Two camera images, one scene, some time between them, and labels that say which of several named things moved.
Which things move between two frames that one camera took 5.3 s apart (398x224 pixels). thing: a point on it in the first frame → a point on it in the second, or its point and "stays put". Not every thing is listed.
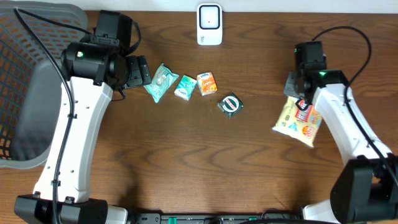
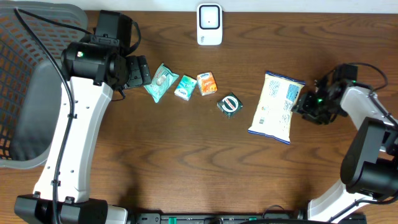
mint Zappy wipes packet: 162,81 stays put
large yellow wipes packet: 299,121 → 278,98
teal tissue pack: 185,88 stays put
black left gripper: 140,71 stays put
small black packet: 231,105 stays put
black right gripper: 288,90 → 301,106
